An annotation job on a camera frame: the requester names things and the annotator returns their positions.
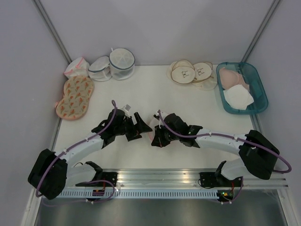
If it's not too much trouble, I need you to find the aluminium frame post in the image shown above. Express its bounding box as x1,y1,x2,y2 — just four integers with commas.
241,0,282,62
32,0,72,64

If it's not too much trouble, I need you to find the floral beige bra pouch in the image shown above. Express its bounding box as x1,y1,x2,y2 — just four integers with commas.
55,75,95,121

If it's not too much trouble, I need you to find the white blue-trim flat laundry bag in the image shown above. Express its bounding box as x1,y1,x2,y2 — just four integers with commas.
88,56,112,81

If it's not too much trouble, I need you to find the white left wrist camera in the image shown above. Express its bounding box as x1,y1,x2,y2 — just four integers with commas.
121,105,131,117

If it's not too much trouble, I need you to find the teal plastic basket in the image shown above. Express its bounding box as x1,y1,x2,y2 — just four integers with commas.
216,62,268,115

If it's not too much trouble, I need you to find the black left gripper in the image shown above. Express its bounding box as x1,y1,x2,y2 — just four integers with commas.
114,112,152,141

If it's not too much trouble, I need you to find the left aluminium frame post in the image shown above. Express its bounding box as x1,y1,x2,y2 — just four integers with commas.
32,0,72,64

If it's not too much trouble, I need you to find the right aluminium frame post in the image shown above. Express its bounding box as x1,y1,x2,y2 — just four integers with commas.
241,0,282,62

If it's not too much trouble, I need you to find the white slotted cable duct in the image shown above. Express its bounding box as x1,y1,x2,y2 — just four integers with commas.
57,188,218,199

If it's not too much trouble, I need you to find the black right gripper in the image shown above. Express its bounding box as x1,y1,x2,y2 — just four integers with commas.
151,122,181,147

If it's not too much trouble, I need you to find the beige round laundry bag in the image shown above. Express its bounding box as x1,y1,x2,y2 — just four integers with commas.
166,59,195,84
192,62,217,91

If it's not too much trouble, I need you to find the white bra in basket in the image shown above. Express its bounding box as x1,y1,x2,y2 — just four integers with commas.
223,84,254,110

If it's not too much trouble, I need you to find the beige round laundry bag rear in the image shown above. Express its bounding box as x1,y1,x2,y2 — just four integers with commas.
192,62,217,91

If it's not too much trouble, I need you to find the aluminium mounting rail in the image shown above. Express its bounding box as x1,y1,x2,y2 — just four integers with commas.
53,166,288,189

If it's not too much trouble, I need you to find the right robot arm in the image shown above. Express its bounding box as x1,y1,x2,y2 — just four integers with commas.
149,113,280,186

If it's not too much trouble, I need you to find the pink bra in basket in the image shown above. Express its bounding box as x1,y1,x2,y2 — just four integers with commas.
219,68,249,91

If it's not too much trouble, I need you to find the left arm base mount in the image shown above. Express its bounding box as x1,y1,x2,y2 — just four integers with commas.
75,172,118,187

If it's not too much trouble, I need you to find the white blue-trim tall laundry bag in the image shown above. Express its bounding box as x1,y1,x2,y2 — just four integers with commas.
109,48,135,80

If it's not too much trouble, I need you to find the beige round laundry bag front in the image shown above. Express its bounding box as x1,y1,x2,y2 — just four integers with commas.
166,59,195,84

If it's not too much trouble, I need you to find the white pink-trim corner laundry bag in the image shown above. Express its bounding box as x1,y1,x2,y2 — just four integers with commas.
63,57,90,79

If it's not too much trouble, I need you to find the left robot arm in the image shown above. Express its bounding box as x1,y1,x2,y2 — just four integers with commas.
27,109,152,200

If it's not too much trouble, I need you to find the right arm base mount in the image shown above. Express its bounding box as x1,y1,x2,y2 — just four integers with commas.
198,172,242,189

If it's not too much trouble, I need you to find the white pink-zip mesh laundry bag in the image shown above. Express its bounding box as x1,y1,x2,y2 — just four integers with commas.
148,117,160,141

